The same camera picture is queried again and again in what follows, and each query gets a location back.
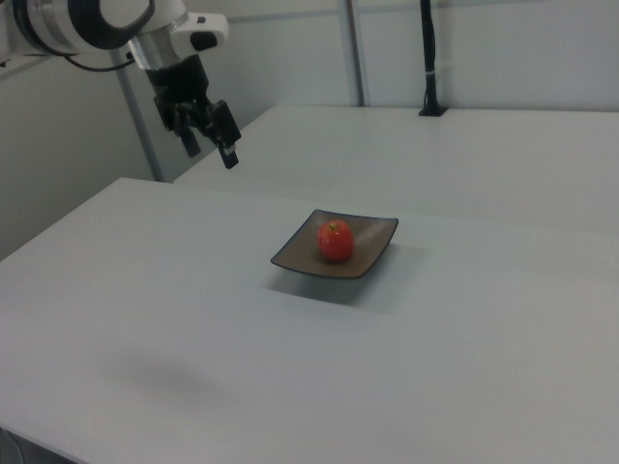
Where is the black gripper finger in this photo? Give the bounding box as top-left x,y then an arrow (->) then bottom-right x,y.
154,98 -> 202,158
204,99 -> 243,171

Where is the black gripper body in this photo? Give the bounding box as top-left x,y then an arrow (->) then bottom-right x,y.
145,53 -> 215,130

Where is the red apple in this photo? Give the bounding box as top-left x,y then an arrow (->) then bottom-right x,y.
316,218 -> 355,264

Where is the square brown ceramic plate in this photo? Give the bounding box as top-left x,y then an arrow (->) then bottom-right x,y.
269,208 -> 399,280

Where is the grey metal partition post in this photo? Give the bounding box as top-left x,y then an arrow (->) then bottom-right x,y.
108,47 -> 164,184
337,0 -> 371,108

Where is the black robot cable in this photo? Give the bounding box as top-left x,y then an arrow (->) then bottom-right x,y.
62,50 -> 139,73

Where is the black camera stand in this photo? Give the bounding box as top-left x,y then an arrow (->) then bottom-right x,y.
417,0 -> 449,118

